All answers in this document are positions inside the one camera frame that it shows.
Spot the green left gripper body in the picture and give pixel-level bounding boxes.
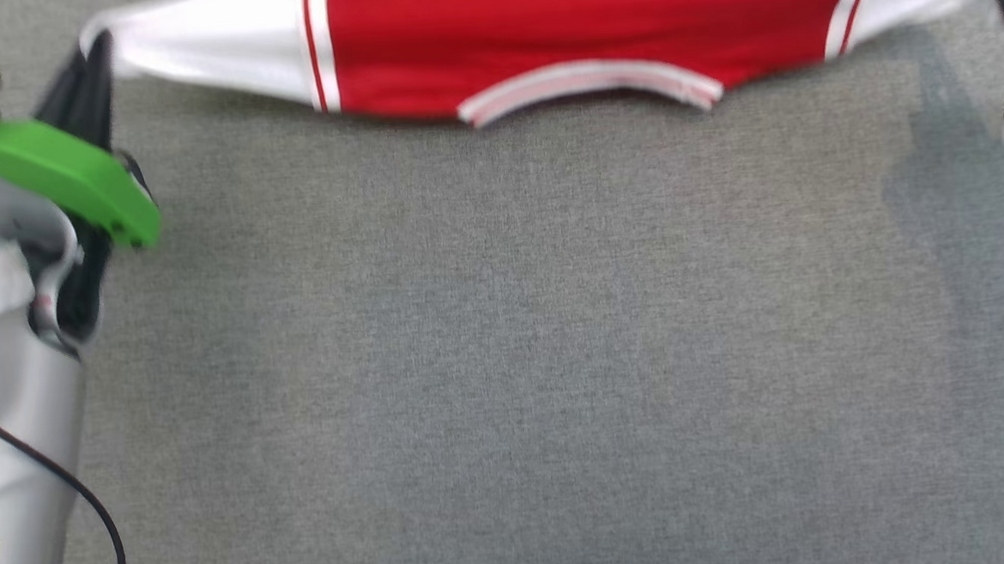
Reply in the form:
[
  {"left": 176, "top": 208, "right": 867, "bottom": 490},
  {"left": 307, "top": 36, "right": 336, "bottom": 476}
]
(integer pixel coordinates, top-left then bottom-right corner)
[{"left": 0, "top": 112, "right": 163, "bottom": 257}]

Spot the red white basketball jersey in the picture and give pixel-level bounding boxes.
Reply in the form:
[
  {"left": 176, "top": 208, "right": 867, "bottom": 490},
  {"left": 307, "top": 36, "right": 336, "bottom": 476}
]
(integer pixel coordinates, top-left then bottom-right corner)
[{"left": 77, "top": 0, "right": 1004, "bottom": 150}]

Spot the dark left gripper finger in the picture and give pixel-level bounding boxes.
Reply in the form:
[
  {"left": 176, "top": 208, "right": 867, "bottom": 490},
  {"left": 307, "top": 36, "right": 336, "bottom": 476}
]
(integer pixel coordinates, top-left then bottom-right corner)
[{"left": 28, "top": 31, "right": 118, "bottom": 154}]

